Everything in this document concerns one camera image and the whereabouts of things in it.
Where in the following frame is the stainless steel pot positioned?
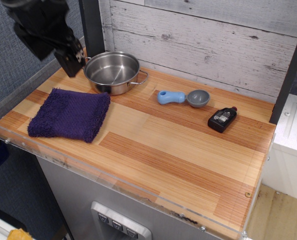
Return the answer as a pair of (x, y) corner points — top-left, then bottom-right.
(83, 51), (149, 96)

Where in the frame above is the dark grey right post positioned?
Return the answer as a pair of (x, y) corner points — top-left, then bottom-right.
(269, 45), (297, 125)

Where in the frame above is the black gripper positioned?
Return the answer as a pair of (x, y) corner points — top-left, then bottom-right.
(1, 0), (86, 78)

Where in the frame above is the clear acrylic front guard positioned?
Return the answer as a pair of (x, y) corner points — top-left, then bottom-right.
(0, 121), (261, 240)

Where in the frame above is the dark grey left post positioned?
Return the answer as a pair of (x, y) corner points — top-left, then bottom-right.
(79, 0), (105, 57)

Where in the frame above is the yellow tape object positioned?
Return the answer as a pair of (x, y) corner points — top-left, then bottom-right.
(7, 228), (33, 240)

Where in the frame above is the blue grey ice cream scoop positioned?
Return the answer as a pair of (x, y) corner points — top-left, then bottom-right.
(157, 89), (211, 108)

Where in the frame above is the white side cabinet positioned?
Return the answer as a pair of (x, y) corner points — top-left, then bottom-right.
(262, 94), (297, 199)

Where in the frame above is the purple towel cloth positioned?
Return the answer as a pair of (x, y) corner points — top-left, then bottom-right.
(27, 88), (111, 143)

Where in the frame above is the small black bottle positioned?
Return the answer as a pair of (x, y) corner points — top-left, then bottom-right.
(207, 106), (238, 133)

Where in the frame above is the dark grey post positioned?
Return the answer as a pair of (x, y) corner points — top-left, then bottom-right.
(269, 45), (297, 125)
(79, 0), (105, 57)

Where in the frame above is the silver dispenser button panel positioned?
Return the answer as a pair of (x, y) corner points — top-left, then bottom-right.
(90, 201), (153, 240)

